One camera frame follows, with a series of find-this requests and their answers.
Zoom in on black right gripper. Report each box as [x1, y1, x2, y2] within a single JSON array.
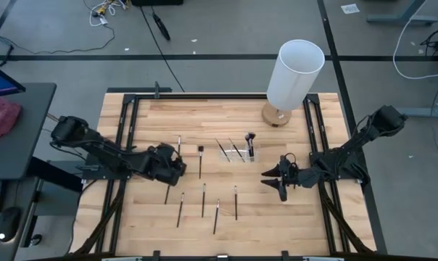
[[261, 154, 299, 202]]

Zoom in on square head makeup brush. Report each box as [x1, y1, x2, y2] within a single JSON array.
[[197, 145, 204, 180]]

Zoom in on fluffy powder makeup brush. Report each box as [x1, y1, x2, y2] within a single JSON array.
[[248, 131, 257, 159]]

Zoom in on clear acrylic brush organizer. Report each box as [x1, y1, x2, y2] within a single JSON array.
[[218, 143, 259, 163]]

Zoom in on white shade wooden table lamp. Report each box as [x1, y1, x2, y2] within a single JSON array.
[[261, 38, 326, 128]]

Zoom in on black desk crossbeam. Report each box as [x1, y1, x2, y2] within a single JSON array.
[[25, 156, 85, 194]]

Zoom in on grey desk leg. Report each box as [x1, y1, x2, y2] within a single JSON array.
[[20, 177, 46, 249]]

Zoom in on black side desk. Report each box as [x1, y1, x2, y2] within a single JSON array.
[[0, 82, 57, 181]]

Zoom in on grey desk foot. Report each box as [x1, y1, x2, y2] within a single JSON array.
[[394, 97, 438, 119], [365, 0, 438, 27]]

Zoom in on black box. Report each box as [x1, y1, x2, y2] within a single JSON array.
[[131, 0, 184, 7]]

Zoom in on black computer mouse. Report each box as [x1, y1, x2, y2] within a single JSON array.
[[0, 206, 22, 243]]

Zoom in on long black floor cable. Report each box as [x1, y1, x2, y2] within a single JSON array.
[[138, 5, 186, 93]]

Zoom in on black cable bundle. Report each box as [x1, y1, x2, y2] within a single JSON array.
[[73, 179, 128, 255], [318, 179, 374, 254]]

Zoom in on black handle tool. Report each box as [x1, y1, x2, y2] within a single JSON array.
[[152, 12, 172, 41]]

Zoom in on thin black floor cable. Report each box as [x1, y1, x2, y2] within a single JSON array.
[[0, 21, 117, 55]]

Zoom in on white yellow cable bundle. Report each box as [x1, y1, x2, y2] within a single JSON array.
[[83, 0, 128, 27]]

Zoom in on white floor cable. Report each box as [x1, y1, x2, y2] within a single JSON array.
[[392, 0, 438, 80]]

